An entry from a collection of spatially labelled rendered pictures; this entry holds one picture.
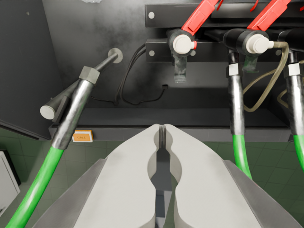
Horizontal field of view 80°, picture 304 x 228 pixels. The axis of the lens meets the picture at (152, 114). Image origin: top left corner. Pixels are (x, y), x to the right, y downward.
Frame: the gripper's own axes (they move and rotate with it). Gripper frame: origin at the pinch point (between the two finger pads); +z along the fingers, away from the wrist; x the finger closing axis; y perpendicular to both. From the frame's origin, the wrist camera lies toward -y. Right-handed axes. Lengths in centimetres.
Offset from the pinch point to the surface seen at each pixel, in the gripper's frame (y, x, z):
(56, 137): 4.4, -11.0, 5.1
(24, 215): 9.2, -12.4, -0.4
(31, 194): 8.4, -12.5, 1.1
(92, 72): -1.4, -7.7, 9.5
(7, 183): 128, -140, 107
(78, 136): 19.6, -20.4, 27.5
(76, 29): -4.6, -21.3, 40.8
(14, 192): 142, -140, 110
